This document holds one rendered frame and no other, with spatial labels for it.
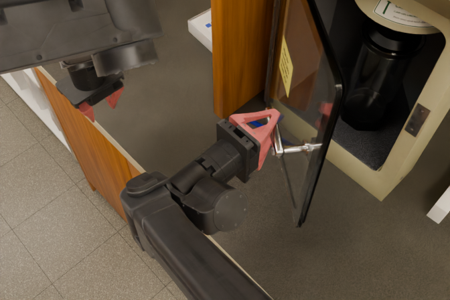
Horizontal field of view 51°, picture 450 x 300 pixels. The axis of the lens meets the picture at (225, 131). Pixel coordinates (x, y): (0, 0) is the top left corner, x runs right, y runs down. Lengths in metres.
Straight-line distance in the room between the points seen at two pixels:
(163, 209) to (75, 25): 0.34
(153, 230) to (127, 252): 1.39
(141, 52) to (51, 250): 1.76
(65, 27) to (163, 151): 0.76
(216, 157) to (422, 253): 0.48
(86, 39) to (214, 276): 0.28
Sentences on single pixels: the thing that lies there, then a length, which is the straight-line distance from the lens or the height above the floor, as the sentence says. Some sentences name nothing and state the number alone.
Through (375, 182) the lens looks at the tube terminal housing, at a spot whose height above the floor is 0.98.
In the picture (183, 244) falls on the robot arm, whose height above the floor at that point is 1.30.
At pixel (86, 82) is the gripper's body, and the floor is 1.21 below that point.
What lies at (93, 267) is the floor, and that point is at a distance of 1.98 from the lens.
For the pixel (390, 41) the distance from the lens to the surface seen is 0.84.
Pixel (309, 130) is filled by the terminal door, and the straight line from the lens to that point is 0.70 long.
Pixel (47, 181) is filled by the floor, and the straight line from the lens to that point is 2.21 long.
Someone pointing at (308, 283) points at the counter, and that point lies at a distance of 0.92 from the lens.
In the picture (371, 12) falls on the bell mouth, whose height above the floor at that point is 1.32.
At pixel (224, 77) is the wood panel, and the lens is 0.97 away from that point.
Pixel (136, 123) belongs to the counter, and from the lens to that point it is 1.09.
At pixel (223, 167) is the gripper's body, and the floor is 1.22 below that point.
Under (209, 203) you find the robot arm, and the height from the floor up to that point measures 1.26.
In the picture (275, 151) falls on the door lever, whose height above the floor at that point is 1.21.
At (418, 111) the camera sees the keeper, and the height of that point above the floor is 1.22.
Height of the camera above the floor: 1.80
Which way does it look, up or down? 54 degrees down
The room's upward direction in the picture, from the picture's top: straight up
